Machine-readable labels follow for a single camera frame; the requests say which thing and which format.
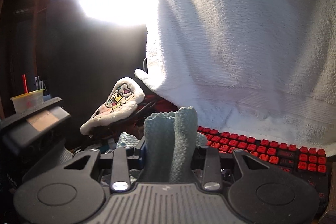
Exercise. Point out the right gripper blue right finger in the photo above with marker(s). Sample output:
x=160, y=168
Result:
x=199, y=157

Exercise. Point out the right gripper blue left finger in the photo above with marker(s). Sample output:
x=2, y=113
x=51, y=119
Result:
x=140, y=150

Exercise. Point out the teal cleaning cloth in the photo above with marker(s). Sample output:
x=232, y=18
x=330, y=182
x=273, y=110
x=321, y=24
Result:
x=170, y=140

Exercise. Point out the yellow translucent plastic container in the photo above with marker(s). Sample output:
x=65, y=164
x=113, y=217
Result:
x=27, y=100

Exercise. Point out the white embroidered plush cloth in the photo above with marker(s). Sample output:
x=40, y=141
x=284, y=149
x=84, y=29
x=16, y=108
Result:
x=123, y=100

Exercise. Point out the red and black keyboard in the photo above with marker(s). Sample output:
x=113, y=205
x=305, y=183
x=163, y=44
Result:
x=308, y=163

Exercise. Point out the large white towel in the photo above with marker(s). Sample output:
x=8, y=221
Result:
x=264, y=68

